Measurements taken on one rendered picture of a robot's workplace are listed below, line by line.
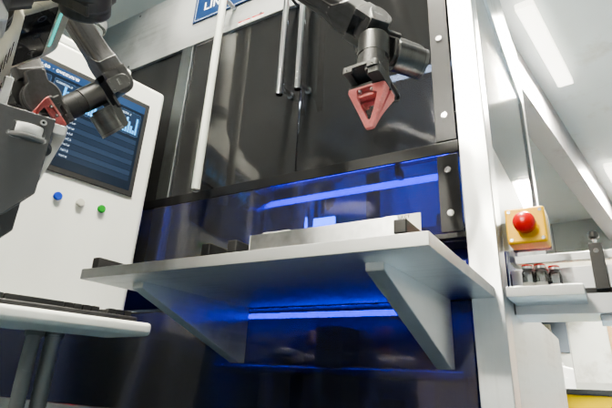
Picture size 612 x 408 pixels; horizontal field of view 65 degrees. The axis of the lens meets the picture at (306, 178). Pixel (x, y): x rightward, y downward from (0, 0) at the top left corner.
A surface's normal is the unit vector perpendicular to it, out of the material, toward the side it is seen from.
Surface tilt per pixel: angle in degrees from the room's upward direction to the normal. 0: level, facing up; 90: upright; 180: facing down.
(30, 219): 90
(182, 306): 90
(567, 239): 90
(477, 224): 90
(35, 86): 99
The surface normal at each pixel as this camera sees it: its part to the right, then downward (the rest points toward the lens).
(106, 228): 0.75, -0.22
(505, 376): -0.51, -0.36
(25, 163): 0.59, -0.29
